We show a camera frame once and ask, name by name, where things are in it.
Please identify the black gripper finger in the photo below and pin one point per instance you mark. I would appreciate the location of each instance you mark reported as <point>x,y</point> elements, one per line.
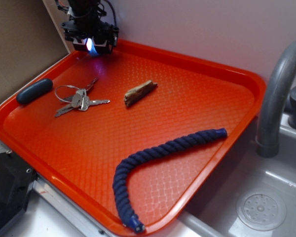
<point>80,44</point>
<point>102,46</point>

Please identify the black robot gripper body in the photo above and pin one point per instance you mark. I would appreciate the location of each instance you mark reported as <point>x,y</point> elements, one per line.
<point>79,29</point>

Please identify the blue crocheted ball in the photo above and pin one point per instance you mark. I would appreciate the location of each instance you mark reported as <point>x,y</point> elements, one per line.
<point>91,48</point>

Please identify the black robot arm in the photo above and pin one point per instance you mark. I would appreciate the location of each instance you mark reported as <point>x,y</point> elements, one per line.
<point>86,8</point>

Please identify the light wooden board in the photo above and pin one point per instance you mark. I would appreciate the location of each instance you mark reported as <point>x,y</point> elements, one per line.
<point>58,17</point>

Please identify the silver key pointing upper right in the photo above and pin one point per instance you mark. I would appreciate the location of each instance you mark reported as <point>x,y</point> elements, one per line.
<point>84,90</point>

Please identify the silver key pointing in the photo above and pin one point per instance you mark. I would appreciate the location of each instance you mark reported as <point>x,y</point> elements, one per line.
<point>86,103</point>
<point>74,104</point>
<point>84,90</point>

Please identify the dark blue oval stone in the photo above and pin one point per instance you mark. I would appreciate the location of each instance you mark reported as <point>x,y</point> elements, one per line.
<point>34,91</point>

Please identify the brown cardboard panel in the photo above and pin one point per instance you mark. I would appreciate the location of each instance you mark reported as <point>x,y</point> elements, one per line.
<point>29,43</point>

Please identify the silver key pointing lower left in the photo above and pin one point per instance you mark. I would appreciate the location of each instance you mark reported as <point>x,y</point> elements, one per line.
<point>74,104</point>

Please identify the brown wood piece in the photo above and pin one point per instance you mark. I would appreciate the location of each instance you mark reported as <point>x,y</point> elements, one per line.
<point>135,94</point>

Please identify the orange plastic tray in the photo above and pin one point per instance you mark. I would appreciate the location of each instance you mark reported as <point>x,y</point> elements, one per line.
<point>79,151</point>

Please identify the black box lower left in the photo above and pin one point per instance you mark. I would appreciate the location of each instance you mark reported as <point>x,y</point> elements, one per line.
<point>16,183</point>

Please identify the grey curved faucet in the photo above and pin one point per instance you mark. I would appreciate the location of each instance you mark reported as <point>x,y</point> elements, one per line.
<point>281,89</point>

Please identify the grey sink basin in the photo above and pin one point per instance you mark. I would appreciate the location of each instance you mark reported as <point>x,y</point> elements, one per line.
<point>212,211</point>

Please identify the round sink drain strainer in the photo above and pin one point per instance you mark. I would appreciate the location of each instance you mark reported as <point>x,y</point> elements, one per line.
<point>261,209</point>

